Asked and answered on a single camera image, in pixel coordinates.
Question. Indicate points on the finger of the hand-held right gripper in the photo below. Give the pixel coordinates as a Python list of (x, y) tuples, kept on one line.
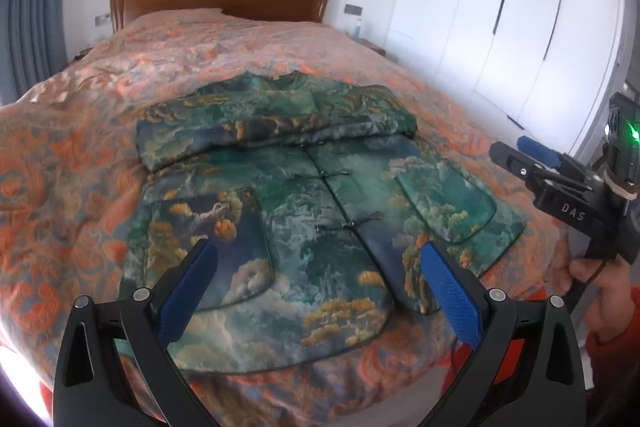
[(537, 149), (520, 167)]

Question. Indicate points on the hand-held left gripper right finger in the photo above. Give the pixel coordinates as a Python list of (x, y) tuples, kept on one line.
[(452, 297)]

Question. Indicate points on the white wardrobe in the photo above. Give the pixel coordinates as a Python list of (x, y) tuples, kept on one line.
[(500, 7)]

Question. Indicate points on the grey wall switch plate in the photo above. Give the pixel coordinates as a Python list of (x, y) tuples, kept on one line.
[(353, 9), (102, 19)]

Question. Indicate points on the orange paisley quilt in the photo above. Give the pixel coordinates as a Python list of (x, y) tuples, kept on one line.
[(75, 157)]

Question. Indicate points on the wooden nightstand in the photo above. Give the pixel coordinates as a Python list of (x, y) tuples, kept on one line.
[(372, 47)]

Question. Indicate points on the person's right forearm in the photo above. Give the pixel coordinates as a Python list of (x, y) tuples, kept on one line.
[(620, 357)]

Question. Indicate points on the green printed padded jacket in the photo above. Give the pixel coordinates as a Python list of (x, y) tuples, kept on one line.
[(300, 187)]

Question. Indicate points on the grey-blue curtain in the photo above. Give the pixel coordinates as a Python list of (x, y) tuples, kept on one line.
[(35, 22)]

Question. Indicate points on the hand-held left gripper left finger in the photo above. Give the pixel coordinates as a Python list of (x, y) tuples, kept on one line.
[(187, 292)]

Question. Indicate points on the person's right hand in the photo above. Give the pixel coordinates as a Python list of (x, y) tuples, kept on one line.
[(612, 302)]

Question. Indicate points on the small clear bottle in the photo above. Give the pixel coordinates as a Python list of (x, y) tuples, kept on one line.
[(357, 28)]

